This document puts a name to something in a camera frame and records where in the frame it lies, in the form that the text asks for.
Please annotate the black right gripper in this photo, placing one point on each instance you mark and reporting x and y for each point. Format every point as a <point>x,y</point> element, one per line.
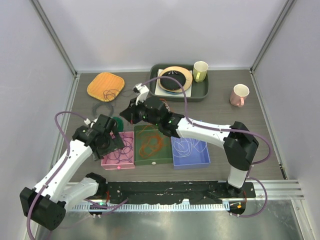
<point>130,113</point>

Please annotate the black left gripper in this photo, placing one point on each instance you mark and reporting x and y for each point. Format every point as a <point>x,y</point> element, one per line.
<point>116,143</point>

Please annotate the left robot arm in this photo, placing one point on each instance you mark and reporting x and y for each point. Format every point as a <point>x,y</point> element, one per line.
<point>48,201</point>

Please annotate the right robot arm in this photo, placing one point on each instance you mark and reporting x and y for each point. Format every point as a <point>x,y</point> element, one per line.
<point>239,146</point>

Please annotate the pink box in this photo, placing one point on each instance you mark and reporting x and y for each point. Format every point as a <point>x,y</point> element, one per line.
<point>121,159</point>

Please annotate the wooden cutting board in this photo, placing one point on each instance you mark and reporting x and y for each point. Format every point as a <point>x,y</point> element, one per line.
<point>105,87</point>

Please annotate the green box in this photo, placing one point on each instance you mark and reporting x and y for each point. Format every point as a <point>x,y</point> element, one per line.
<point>151,147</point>

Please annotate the white square plate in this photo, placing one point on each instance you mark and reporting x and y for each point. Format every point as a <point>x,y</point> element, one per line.
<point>159,91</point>

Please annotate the black and tan plate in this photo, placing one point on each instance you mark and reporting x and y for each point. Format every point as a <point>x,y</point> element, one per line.
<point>175,79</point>

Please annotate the blue box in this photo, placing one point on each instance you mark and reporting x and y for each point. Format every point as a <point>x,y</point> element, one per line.
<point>189,153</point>

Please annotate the dark green tray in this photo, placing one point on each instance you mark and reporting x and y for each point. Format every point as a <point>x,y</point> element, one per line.
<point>199,89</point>

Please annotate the yellow mug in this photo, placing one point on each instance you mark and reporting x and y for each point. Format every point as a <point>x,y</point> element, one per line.
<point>200,69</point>

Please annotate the pink mug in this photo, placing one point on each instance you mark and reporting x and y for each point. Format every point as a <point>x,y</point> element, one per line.
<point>238,95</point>

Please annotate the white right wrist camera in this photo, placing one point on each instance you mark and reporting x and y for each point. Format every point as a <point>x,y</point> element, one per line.
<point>142,92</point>

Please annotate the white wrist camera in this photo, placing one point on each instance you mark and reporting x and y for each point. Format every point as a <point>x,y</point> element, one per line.
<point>89,122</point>
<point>142,92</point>

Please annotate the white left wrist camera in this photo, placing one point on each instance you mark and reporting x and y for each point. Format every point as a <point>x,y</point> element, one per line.
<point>89,122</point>

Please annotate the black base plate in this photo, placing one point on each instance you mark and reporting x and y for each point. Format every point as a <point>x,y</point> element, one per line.
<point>173,192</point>

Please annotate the white slotted cable duct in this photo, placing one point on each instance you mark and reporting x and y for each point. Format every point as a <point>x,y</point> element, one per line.
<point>185,206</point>

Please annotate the aluminium corner post left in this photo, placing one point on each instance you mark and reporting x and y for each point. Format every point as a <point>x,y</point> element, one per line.
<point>53,35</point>

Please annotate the aluminium corner post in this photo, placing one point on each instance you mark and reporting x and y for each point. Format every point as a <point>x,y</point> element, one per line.
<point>53,35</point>
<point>285,11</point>

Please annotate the aluminium front rail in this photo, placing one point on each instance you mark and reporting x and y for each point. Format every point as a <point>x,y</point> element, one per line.
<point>286,189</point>

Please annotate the aluminium corner post right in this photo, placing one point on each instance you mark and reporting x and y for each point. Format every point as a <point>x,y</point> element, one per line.
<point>285,11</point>

